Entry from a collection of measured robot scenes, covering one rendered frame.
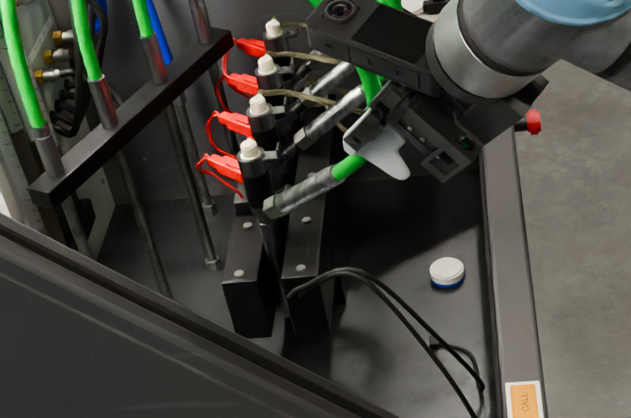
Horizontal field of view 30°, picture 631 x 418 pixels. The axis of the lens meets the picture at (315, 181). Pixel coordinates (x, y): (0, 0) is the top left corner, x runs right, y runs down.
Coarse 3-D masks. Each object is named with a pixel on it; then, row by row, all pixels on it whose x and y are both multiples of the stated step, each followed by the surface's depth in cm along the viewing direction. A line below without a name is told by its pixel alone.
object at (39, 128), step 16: (0, 0) 106; (320, 0) 89; (16, 16) 107; (16, 32) 108; (16, 48) 109; (16, 64) 110; (16, 80) 111; (368, 80) 92; (32, 96) 112; (368, 96) 93; (32, 112) 113; (32, 128) 114; (48, 128) 115; (352, 160) 98; (336, 176) 100
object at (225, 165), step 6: (210, 156) 121; (216, 156) 120; (210, 162) 120; (216, 162) 119; (222, 162) 119; (228, 162) 118; (234, 162) 118; (216, 168) 120; (222, 168) 119; (228, 168) 118; (234, 168) 118; (222, 174) 120; (228, 174) 119; (234, 174) 118; (240, 174) 117; (240, 180) 118
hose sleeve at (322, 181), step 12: (324, 168) 101; (312, 180) 101; (324, 180) 100; (336, 180) 100; (288, 192) 104; (300, 192) 103; (312, 192) 102; (324, 192) 102; (276, 204) 105; (288, 204) 104; (300, 204) 104
